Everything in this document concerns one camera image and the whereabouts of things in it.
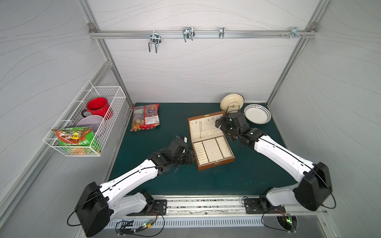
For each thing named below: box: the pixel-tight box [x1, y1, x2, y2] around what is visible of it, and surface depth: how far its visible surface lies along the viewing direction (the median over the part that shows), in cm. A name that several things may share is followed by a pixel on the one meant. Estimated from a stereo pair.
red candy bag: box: [129, 103, 161, 132], surface depth 109 cm
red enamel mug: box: [81, 96, 114, 120], surface depth 67 cm
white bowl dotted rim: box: [243, 103, 272, 125], surface depth 116 cm
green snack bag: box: [51, 125, 101, 156], surface depth 55 cm
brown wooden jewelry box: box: [187, 111, 236, 172], surface depth 90 cm
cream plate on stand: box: [220, 93, 245, 114], surface depth 104 cm
